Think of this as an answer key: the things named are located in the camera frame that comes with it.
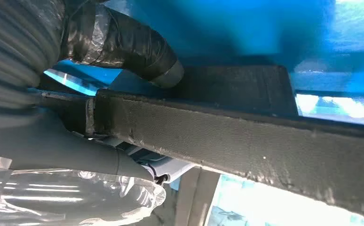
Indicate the blue metal shelf rack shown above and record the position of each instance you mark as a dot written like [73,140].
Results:
[231,28]

